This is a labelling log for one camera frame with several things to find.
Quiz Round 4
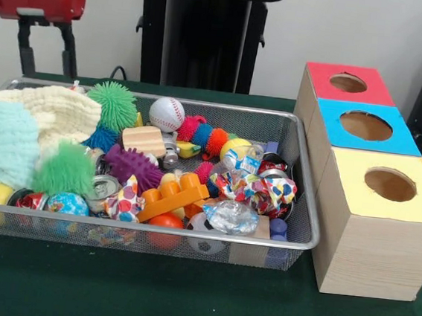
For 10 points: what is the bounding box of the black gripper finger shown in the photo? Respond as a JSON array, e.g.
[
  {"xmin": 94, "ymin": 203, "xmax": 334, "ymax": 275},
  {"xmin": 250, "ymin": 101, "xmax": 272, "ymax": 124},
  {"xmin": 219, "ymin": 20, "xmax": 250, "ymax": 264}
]
[
  {"xmin": 55, "ymin": 23, "xmax": 83, "ymax": 78},
  {"xmin": 12, "ymin": 19, "xmax": 42, "ymax": 77}
]

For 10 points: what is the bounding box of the cream muslin cloth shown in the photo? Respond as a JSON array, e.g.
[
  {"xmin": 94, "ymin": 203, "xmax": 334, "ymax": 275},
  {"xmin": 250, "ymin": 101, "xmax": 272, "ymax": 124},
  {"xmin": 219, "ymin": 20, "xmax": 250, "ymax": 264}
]
[{"xmin": 0, "ymin": 80, "xmax": 104, "ymax": 155}]

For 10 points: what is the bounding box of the mint green muslin cloth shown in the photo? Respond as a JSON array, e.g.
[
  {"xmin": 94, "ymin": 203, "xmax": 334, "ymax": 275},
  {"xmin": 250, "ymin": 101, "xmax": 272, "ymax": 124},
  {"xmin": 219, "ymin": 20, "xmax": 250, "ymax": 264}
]
[{"xmin": 0, "ymin": 102, "xmax": 45, "ymax": 191}]

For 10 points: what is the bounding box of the green spiky rubber ball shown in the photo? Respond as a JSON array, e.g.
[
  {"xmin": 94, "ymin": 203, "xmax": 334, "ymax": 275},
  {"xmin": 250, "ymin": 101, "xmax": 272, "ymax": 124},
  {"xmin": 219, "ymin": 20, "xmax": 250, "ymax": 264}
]
[
  {"xmin": 31, "ymin": 139, "xmax": 99, "ymax": 200},
  {"xmin": 84, "ymin": 78, "xmax": 141, "ymax": 134}
]

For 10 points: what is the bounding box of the multicolour spiky caterpillar toy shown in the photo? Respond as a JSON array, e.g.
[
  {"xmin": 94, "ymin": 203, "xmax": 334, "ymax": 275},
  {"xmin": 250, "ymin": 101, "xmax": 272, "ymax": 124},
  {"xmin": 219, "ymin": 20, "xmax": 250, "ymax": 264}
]
[{"xmin": 176, "ymin": 113, "xmax": 235, "ymax": 157}]

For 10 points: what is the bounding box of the wooden box with three holes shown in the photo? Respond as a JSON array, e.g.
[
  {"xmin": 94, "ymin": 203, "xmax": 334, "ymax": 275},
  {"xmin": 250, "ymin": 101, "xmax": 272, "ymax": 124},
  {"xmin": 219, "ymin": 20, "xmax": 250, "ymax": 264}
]
[{"xmin": 276, "ymin": 59, "xmax": 422, "ymax": 303}]

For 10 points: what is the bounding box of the white baseball with red stitching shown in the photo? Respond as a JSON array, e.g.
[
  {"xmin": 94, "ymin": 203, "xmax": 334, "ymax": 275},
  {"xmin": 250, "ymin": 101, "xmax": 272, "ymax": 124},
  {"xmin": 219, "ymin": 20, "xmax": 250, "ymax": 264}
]
[{"xmin": 147, "ymin": 95, "xmax": 188, "ymax": 135}]

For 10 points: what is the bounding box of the striped light wooden block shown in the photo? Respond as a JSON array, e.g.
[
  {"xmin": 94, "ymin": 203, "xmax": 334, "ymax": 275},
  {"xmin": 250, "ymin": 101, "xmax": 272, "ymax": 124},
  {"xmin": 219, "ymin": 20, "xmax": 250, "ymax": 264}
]
[{"xmin": 119, "ymin": 125, "xmax": 170, "ymax": 161}]

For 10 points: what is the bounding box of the purple spiky ball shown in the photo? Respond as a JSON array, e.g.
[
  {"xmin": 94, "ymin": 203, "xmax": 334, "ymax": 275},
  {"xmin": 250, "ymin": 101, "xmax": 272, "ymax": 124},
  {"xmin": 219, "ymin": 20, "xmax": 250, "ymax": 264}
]
[{"xmin": 101, "ymin": 142, "xmax": 166, "ymax": 197}]

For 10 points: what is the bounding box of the orange plastic building block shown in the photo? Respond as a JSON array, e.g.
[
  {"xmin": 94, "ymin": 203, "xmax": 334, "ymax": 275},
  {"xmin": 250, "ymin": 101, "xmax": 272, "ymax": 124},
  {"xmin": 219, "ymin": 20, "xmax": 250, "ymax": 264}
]
[{"xmin": 136, "ymin": 169, "xmax": 212, "ymax": 229}]

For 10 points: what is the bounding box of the crumpled colourful patterned paper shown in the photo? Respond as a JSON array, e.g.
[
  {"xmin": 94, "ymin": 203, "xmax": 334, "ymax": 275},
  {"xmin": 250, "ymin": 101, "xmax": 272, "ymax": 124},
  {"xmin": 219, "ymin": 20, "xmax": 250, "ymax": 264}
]
[{"xmin": 205, "ymin": 168, "xmax": 300, "ymax": 219}]

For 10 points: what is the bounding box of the dark green table cloth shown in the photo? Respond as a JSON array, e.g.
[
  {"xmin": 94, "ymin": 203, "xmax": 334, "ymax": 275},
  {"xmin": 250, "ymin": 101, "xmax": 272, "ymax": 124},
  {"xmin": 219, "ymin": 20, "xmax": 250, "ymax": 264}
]
[{"xmin": 0, "ymin": 67, "xmax": 422, "ymax": 316}]

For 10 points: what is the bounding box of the black cable loop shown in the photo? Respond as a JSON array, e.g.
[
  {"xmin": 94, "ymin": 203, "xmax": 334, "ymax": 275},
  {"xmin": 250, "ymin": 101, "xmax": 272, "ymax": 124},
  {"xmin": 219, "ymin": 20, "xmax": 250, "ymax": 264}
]
[{"xmin": 108, "ymin": 65, "xmax": 131, "ymax": 82}]

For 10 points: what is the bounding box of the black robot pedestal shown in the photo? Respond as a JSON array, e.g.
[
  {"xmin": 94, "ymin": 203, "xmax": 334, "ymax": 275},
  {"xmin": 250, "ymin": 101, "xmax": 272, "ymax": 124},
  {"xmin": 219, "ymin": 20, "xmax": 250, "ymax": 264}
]
[{"xmin": 123, "ymin": 0, "xmax": 289, "ymax": 98}]

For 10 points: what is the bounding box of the silver wire mesh bin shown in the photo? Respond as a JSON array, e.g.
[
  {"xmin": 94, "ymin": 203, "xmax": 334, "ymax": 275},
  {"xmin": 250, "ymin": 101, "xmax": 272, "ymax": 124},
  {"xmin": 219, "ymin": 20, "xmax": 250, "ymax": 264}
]
[{"xmin": 0, "ymin": 76, "xmax": 333, "ymax": 276}]

